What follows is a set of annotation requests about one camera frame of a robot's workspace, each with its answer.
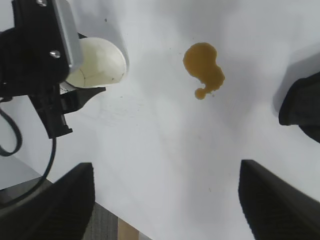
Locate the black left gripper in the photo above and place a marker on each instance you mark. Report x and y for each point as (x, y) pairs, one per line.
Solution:
(30, 50)

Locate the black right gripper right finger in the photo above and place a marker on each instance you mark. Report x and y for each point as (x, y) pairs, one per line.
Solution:
(280, 207)

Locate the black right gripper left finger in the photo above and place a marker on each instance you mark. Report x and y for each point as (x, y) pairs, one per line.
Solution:
(55, 207)

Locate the white paper coffee cup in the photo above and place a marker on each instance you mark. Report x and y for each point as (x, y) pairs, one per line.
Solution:
(100, 62)

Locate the black and purple cloth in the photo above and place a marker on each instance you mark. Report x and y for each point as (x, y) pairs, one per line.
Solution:
(302, 105)

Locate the brown coffee spill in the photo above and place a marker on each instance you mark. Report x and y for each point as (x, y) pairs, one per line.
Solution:
(202, 62)

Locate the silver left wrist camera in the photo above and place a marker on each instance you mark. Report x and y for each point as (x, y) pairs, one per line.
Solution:
(67, 37)

